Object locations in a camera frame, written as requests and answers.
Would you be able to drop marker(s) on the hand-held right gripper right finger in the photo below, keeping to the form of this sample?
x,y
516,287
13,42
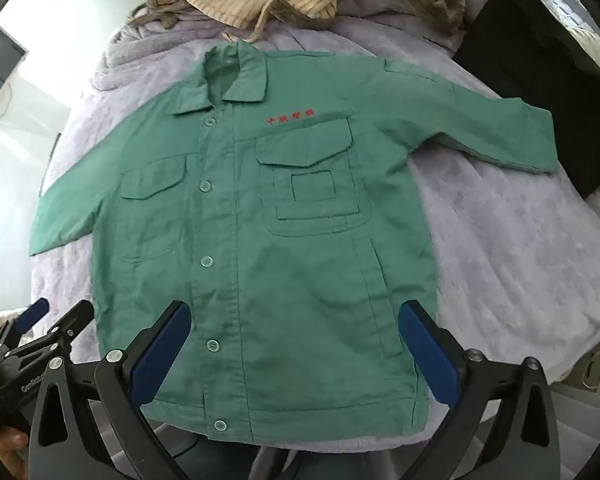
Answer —
x,y
425,355

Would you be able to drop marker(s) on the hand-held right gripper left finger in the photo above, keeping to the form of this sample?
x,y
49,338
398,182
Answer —
x,y
165,350

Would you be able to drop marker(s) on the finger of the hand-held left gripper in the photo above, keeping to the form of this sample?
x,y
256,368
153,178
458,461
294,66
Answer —
x,y
34,312
72,322

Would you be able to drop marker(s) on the green work jacket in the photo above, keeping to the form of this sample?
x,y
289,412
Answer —
x,y
280,260

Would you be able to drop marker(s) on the person's left hand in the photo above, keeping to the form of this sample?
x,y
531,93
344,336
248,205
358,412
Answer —
x,y
7,447

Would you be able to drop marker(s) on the lilac fleece blanket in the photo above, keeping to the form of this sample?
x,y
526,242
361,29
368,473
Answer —
x,y
505,240

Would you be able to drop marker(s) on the dark flat screen monitor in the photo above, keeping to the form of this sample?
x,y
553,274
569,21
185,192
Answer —
x,y
0,55

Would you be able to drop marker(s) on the black cloth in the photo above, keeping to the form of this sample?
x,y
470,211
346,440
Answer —
x,y
530,90

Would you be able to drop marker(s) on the white quilted pillow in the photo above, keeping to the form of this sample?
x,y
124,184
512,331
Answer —
x,y
592,35

